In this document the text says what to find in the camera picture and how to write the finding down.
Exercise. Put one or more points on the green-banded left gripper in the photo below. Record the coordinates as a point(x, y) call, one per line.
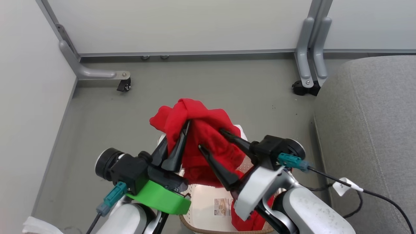
point(159, 196)

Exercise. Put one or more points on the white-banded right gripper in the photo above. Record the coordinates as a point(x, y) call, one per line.
point(256, 190)

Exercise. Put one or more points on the red garment with white stripes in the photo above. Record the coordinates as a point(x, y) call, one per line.
point(204, 130)

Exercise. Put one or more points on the cream perforated laundry basket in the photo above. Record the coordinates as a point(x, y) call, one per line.
point(203, 203)

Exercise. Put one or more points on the paper label sticker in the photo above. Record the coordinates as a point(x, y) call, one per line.
point(223, 207)

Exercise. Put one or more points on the black round left gripper motor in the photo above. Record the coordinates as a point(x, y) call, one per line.
point(105, 164)

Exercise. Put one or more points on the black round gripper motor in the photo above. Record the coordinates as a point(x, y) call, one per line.
point(105, 164)
point(297, 148)

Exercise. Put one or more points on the black round right gripper motor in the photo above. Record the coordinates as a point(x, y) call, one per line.
point(297, 148)

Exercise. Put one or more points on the small black caster wheel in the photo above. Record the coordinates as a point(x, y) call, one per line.
point(124, 85)

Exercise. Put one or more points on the grey single partition leg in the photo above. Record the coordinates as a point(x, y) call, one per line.
point(94, 73)

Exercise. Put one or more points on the grey double partition leg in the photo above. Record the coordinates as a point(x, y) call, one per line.
point(307, 55)

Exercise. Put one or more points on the wide white partition panel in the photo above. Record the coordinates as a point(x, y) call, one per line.
point(182, 26)

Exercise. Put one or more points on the grey fabric sofa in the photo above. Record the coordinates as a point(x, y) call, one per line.
point(373, 130)

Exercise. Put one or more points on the white crumpled cloth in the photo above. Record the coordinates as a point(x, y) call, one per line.
point(39, 227)

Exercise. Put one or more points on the narrow white partition panel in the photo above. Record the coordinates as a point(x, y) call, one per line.
point(370, 26)

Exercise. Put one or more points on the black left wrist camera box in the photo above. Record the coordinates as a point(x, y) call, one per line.
point(130, 172)

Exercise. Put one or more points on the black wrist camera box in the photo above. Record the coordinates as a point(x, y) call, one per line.
point(271, 151)
point(130, 172)

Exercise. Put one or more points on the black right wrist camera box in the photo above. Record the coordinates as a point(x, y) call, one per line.
point(271, 151)

